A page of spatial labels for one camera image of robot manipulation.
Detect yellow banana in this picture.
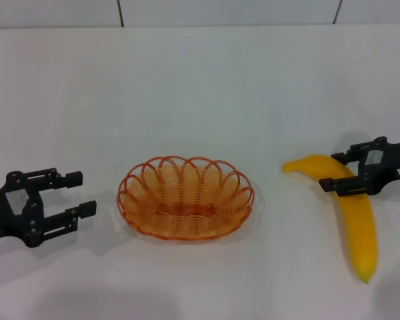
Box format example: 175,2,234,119
282,153,378,285

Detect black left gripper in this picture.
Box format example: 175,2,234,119
0,168,97,249

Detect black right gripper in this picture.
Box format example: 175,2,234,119
319,135,400,198

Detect orange woven plastic basket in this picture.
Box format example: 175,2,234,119
116,155,256,243

